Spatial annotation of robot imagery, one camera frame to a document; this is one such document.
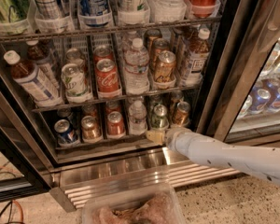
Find green soda can front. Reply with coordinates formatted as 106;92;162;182
151;105;169;130

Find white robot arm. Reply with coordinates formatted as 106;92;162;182
146;127;280;186

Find gold can bottom right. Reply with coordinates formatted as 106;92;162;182
172;102;190;125

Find gold can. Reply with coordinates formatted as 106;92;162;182
153;50;176;89
172;102;190;125

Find bottom shelf water bottle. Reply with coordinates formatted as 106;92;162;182
129;100;147;135

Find shelf water bottle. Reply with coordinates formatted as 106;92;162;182
124;38;149;94
129;100;147;135

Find red can bottom front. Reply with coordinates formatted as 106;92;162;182
107;111;126;138

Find middle shelf water bottle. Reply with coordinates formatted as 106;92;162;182
124;38;149;94

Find copper can bottom front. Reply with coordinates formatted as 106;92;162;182
81;116;102;143

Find gold can middle front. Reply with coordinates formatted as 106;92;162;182
153;50;176;89

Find red coca-cola can middle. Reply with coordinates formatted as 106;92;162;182
95;59;121;98

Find steel fridge base grille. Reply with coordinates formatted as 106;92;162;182
50;138;239;212

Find blue pepsi can bottom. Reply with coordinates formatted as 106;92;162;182
54;119;78;147

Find white green can middle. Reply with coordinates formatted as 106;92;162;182
62;63;90;103

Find blue pepsi can right fridge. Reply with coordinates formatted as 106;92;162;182
249;89;271;114

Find open glass fridge door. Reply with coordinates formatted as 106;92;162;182
0;92;53;202

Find clear plastic food container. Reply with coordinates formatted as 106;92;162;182
82;183;186;224

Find tea bottle right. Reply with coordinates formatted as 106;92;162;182
180;27;210;85

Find tea bottle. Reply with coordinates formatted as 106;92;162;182
4;50;63;107
180;27;210;85
26;40;60;89

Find tea bottle left rear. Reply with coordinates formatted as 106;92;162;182
26;40;60;89

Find tea bottle left front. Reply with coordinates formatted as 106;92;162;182
4;50;63;107

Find orange black floor cables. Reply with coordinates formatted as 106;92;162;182
0;199;25;224

